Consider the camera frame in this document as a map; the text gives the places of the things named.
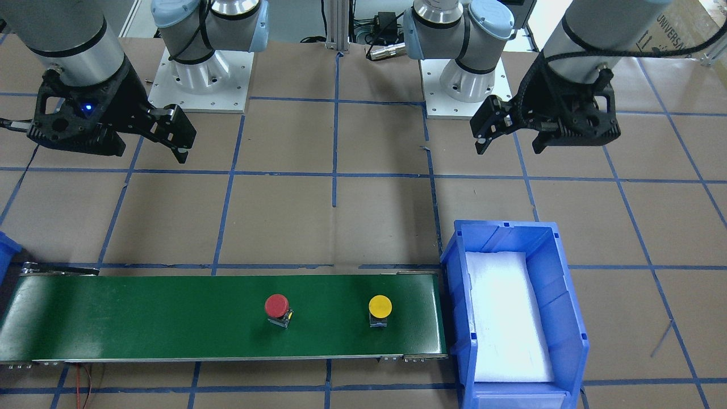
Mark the yellow push button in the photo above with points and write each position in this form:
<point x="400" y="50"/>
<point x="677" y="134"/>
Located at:
<point x="380" y="307"/>

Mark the green conveyor belt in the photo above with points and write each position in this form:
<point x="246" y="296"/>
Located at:
<point x="218" y="318"/>

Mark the aluminium frame post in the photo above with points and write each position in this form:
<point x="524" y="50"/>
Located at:
<point x="337" y="25"/>

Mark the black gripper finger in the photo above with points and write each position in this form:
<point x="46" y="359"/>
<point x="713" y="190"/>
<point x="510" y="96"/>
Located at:
<point x="495" y="118"/>
<point x="171" y="127"/>

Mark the far blue plastic bin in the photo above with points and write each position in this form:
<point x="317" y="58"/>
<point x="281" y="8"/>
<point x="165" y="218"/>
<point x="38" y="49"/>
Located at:
<point x="9" y="248"/>

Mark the white foam pad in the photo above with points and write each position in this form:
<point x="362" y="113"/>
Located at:
<point x="511" y="339"/>

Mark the red push button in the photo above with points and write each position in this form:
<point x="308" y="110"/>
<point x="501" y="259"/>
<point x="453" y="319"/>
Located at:
<point x="278" y="310"/>

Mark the blue bin with white foam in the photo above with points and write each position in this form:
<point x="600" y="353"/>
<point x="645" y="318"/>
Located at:
<point x="562" y="322"/>

